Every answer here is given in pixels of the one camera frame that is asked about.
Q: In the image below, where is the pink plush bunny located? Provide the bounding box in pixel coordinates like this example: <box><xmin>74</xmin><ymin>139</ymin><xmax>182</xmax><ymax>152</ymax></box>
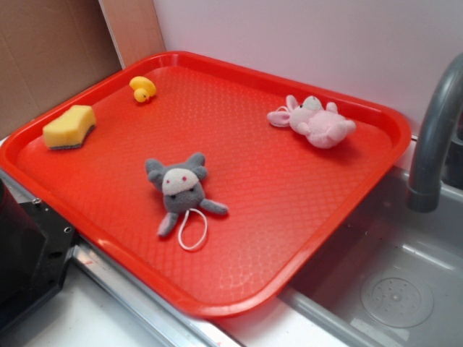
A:
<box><xmin>267</xmin><ymin>95</ymin><xmax>357</xmax><ymax>149</ymax></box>

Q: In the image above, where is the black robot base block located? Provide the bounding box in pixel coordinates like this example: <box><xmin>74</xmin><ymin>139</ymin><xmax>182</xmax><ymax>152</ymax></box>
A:
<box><xmin>1</xmin><ymin>183</ymin><xmax>76</xmax><ymax>332</ymax></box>

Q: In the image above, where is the red plastic tray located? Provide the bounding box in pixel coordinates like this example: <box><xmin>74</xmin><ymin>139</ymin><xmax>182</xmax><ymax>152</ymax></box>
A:
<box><xmin>1</xmin><ymin>52</ymin><xmax>411</xmax><ymax>318</ymax></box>

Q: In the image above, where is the grey plush animal toy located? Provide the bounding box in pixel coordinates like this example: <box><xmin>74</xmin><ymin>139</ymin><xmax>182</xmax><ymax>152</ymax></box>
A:
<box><xmin>145</xmin><ymin>153</ymin><xmax>229</xmax><ymax>252</ymax></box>

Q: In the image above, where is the yellow rubber duck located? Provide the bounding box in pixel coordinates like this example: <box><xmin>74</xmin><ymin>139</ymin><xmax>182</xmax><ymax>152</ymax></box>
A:
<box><xmin>129</xmin><ymin>76</ymin><xmax>157</xmax><ymax>103</ymax></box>

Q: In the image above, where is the yellow sponge with grey pad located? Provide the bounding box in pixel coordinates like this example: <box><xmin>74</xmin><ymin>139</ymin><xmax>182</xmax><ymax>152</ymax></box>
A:
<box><xmin>43</xmin><ymin>105</ymin><xmax>96</xmax><ymax>150</ymax></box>

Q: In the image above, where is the grey toy sink basin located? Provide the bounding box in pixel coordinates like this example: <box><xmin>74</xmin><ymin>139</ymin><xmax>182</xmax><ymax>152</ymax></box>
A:
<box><xmin>281</xmin><ymin>169</ymin><xmax>462</xmax><ymax>346</ymax></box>

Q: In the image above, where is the grey toy faucet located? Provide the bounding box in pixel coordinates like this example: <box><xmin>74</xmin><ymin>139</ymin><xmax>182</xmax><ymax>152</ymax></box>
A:
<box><xmin>407</xmin><ymin>54</ymin><xmax>462</xmax><ymax>213</ymax></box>

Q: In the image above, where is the brown cardboard panel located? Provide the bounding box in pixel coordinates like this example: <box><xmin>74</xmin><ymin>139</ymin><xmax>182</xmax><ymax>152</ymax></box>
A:
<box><xmin>1</xmin><ymin>1</ymin><xmax>165</xmax><ymax>137</ymax></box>

